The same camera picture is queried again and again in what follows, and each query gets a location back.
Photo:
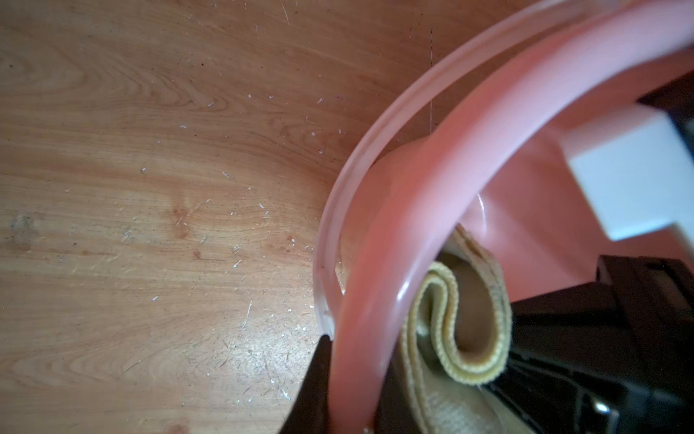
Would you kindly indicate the pink plastic bucket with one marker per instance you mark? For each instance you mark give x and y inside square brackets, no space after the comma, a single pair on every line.
[588,42]

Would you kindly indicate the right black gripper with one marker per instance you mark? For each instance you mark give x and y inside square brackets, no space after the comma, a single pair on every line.
[615,355]

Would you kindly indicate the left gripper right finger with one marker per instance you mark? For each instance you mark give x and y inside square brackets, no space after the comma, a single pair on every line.
[394,414]

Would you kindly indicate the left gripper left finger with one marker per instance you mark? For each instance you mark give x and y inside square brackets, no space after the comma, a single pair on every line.
[309,413]

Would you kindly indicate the yellow cloth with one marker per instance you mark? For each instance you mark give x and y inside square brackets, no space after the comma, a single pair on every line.
[456,339]

